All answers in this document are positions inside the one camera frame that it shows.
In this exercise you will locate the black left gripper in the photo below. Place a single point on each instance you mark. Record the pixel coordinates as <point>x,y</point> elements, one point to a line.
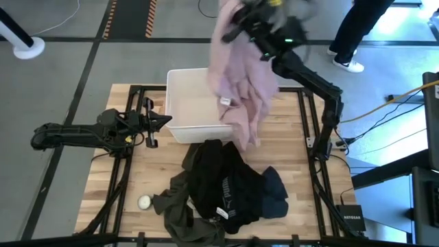
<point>151,137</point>

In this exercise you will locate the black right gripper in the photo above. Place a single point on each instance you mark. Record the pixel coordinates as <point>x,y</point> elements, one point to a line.
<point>252,20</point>

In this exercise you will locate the white plastic bin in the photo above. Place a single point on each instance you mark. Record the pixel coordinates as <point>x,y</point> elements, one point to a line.
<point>192,103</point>

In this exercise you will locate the pink garment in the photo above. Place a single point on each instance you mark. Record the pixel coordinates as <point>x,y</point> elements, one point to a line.
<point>240,82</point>

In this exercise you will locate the black Puma garment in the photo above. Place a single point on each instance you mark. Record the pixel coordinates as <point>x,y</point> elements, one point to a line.
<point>212,178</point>

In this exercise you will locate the olive green garment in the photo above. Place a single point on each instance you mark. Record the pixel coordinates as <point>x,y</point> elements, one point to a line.
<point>178,212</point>

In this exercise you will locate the navy blue garment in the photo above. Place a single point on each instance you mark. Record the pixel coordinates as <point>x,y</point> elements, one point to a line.
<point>274,195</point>

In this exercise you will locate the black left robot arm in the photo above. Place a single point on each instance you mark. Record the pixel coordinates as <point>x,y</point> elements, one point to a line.
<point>68,132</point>

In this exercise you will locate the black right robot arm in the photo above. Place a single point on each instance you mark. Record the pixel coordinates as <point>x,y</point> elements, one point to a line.
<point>327,103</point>

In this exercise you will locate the small round white disc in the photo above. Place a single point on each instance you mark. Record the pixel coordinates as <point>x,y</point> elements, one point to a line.
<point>144,202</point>

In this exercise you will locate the person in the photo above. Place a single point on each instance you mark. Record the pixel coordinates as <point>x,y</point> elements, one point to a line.
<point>356,27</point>

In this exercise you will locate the black slanted desk beam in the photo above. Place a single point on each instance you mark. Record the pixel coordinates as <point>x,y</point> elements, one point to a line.
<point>391,169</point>

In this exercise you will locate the black equipment cabinet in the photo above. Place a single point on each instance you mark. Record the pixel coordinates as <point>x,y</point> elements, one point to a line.
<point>432,120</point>

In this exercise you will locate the black equipment rack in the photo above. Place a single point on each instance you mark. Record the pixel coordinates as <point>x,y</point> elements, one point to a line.
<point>425,206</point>

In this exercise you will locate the black metal table frame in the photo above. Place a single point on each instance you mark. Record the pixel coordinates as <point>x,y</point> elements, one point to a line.
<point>118,192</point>

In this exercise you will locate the white post with round base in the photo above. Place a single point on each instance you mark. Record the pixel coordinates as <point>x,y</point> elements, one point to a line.
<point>25,46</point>

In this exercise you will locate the black Netgear network switch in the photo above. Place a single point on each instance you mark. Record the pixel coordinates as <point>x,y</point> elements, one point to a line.
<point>351,217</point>

